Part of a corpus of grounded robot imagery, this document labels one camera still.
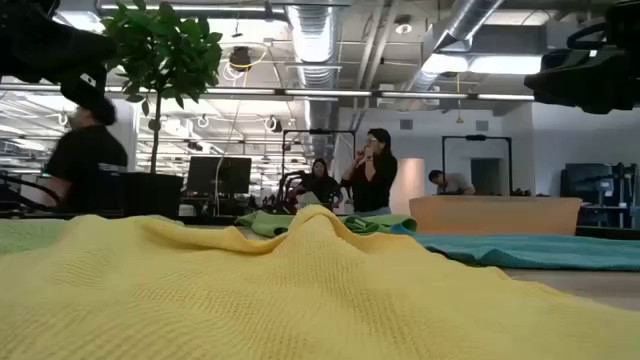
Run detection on black plant pot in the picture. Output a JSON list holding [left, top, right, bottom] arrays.
[[118, 172, 185, 220]]

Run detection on black curved cable loop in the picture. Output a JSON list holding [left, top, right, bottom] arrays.
[[0, 172, 61, 211]]

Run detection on person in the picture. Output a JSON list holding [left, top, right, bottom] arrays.
[[427, 169, 476, 196], [39, 97, 129, 215], [341, 127, 399, 217], [294, 157, 346, 210]]

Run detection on orange translucent plastic bin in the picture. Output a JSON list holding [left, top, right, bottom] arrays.
[[408, 195, 584, 237]]

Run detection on teal microfiber towel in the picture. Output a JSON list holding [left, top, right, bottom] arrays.
[[389, 223, 640, 273]]

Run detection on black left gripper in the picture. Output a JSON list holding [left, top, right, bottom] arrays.
[[29, 22, 119, 109]]

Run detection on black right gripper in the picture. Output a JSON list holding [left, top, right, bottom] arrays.
[[523, 47, 640, 115]]

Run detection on green microfiber towel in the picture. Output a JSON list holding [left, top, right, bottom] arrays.
[[234, 208, 418, 239], [0, 213, 184, 255]]

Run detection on yellow hanging cable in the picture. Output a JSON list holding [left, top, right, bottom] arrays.
[[213, 42, 270, 216]]

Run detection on black computer monitor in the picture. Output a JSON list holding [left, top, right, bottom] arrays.
[[186, 155, 253, 196]]

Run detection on pale lit door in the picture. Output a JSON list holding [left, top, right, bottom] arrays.
[[388, 157, 426, 216]]

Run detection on green leafy indoor tree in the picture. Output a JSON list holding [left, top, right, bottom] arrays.
[[99, 0, 224, 176]]

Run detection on black ceiling device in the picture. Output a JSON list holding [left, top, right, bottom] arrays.
[[228, 45, 253, 72]]

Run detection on yellow microfiber towel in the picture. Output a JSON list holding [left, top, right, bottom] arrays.
[[0, 203, 640, 360]]

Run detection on black metal gantry frame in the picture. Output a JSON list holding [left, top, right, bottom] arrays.
[[281, 128, 358, 201], [441, 134, 514, 197]]

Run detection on dark monitor on stand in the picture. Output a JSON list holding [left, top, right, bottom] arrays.
[[559, 162, 615, 205]]

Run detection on silver round ventilation duct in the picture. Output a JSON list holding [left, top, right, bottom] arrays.
[[285, 3, 346, 161]]

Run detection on silver slanted ventilation duct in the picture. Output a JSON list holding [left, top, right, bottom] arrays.
[[399, 0, 506, 94]]

